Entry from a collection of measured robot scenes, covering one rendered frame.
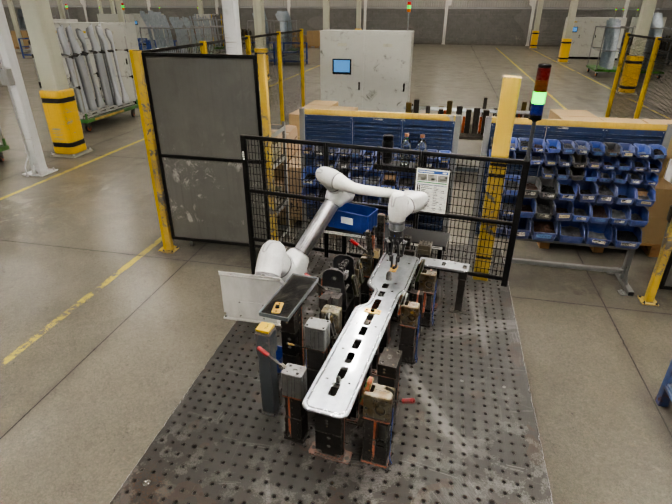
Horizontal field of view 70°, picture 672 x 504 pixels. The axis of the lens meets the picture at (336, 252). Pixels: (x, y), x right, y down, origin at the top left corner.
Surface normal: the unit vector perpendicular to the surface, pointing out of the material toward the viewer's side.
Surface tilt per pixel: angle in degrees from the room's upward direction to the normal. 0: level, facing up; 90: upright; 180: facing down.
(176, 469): 0
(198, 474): 0
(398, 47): 90
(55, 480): 0
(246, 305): 90
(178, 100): 90
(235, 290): 90
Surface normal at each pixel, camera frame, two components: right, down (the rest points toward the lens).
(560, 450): 0.00, -0.89
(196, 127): -0.25, 0.46
